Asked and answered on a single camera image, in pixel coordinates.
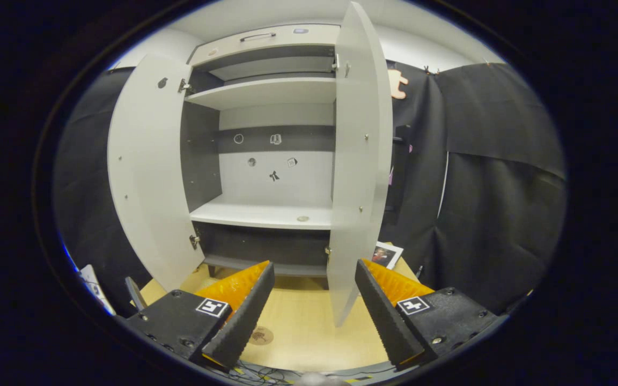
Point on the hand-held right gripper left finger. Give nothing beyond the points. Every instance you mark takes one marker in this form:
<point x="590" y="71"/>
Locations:
<point x="244" y="321"/>

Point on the white board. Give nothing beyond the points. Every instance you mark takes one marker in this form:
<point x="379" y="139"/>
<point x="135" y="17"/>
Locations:
<point x="94" y="287"/>

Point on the white book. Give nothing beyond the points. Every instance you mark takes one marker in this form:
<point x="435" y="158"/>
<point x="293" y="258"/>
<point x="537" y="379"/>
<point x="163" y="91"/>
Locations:
<point x="387" y="254"/>

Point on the grey panel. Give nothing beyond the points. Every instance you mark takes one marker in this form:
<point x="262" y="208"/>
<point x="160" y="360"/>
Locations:
<point x="135" y="294"/>

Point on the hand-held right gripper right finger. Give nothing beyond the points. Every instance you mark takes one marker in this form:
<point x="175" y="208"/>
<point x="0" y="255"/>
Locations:
<point x="387" y="321"/>

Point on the white cabinet door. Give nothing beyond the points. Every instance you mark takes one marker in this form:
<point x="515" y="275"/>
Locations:
<point x="148" y="171"/>
<point x="354" y="161"/>

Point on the white cabinet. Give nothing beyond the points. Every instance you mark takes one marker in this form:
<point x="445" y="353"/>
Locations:
<point x="266" y="212"/>

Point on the black backdrop cloth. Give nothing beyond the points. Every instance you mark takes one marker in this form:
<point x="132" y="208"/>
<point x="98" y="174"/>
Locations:
<point x="502" y="214"/>

